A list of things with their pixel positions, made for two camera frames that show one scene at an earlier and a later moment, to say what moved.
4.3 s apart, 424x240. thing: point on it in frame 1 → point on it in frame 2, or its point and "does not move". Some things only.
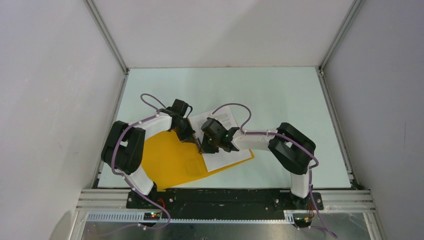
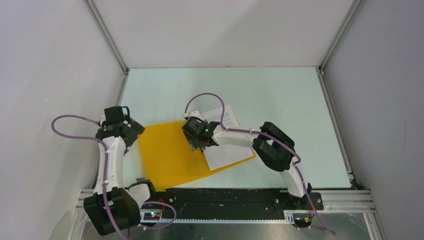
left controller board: (151, 216) does not move
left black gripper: (188, 137) → (135, 129)
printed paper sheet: (213, 160) does not move
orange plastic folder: (168, 161) does not move
